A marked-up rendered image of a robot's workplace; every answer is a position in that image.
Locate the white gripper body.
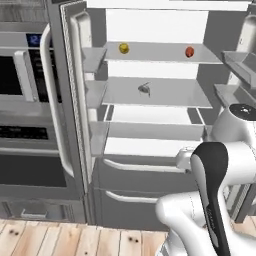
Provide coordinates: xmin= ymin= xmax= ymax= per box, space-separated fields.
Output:
xmin=175 ymin=145 xmax=201 ymax=174

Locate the grey fridge door with gasket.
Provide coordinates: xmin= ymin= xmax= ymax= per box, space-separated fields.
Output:
xmin=46 ymin=0 xmax=110 ymax=225

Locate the long white fridge door handle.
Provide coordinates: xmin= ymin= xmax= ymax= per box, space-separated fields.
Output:
xmin=39 ymin=23 xmax=76 ymax=178

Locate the white freezer drawer handle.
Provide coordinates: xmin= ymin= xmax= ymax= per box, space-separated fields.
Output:
xmin=102 ymin=157 xmax=186 ymax=174
xmin=104 ymin=190 xmax=160 ymax=205

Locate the silver microwave oven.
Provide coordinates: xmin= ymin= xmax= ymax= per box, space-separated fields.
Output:
xmin=0 ymin=21 xmax=63 ymax=105

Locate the grey door bin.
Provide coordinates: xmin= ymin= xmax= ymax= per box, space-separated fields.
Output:
xmin=88 ymin=120 xmax=111 ymax=158
xmin=220 ymin=49 xmax=256 ymax=90
xmin=84 ymin=79 xmax=108 ymax=110
xmin=213 ymin=82 xmax=256 ymax=109
xmin=81 ymin=46 xmax=108 ymax=75

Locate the silver oven handle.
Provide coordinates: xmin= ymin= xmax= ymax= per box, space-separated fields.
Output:
xmin=0 ymin=146 xmax=62 ymax=158

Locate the grey freezer drawer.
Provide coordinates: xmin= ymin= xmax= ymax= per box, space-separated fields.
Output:
xmin=95 ymin=155 xmax=198 ymax=194
xmin=92 ymin=187 xmax=172 ymax=232

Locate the white microwave handle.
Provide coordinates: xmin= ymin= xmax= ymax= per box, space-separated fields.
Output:
xmin=13 ymin=49 xmax=38 ymax=103

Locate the white fridge crisper drawer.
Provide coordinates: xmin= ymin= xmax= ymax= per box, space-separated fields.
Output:
xmin=104 ymin=121 xmax=206 ymax=142

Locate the grey fish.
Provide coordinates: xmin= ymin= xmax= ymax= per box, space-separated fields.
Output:
xmin=137 ymin=81 xmax=152 ymax=98

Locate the grey fridge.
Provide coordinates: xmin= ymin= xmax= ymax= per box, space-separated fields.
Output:
xmin=84 ymin=0 xmax=256 ymax=232

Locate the grey wooden cupboard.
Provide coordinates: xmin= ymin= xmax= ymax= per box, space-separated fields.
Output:
xmin=0 ymin=0 xmax=52 ymax=24

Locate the orange sweet potato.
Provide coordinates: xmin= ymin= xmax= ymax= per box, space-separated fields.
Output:
xmin=184 ymin=46 xmax=196 ymax=59

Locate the glass fridge shelf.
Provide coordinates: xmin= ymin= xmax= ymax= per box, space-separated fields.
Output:
xmin=103 ymin=41 xmax=223 ymax=65
xmin=101 ymin=76 xmax=214 ymax=110

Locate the yellow lemon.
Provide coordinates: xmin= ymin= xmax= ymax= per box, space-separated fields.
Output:
xmin=118 ymin=42 xmax=131 ymax=55

